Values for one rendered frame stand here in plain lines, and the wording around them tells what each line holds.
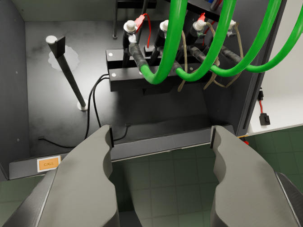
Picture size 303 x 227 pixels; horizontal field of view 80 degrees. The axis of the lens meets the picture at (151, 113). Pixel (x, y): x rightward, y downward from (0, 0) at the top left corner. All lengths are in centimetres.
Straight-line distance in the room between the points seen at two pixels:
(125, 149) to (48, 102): 32
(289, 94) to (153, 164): 104
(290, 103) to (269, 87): 9
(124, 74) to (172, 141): 23
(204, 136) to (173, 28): 44
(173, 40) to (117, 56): 39
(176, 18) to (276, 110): 59
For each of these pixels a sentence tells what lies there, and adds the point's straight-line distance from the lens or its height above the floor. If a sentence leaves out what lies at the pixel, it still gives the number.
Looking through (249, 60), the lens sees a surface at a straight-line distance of 34.
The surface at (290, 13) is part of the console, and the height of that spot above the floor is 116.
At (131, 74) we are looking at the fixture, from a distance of 53.
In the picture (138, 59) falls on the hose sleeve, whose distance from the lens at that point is 33.
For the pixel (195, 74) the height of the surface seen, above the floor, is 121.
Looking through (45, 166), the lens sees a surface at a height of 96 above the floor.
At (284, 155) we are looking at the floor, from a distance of 214.
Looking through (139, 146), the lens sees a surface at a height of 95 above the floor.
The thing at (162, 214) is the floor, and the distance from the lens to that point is 155.
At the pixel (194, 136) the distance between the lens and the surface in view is 56.
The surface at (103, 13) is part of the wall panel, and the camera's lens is 80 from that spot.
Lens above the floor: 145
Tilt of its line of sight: 71 degrees down
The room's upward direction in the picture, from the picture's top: 38 degrees clockwise
